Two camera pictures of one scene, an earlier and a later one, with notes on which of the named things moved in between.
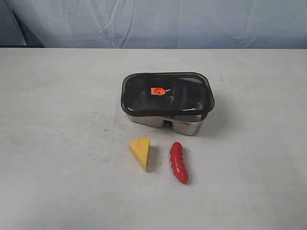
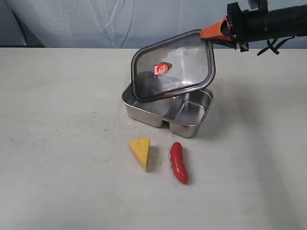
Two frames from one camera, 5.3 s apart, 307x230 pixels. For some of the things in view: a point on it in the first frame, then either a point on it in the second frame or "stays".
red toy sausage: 177,164 stays
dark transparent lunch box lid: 167,93 → 171,65
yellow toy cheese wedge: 140,149 stays
